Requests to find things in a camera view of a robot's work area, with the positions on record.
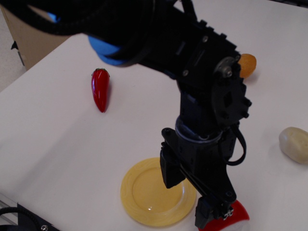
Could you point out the yellow plastic plate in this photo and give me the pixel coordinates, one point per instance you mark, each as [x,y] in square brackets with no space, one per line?
[146,199]

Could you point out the red and white toy sushi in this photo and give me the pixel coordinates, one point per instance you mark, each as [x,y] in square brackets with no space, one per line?
[235,222]

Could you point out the toy chicken drumstick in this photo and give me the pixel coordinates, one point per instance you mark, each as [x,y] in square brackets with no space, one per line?
[248,65]

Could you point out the red toy chili pepper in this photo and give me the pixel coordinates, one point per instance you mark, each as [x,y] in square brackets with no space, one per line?
[100,86]

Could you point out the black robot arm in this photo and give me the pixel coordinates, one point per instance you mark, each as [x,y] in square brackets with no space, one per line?
[205,65]

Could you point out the black corner bracket with screw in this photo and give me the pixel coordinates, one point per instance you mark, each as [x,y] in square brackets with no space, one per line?
[33,222]

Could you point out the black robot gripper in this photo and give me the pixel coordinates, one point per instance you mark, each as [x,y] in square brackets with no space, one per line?
[204,165]

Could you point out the beige toy potato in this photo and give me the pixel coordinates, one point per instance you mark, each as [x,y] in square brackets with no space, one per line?
[294,144]

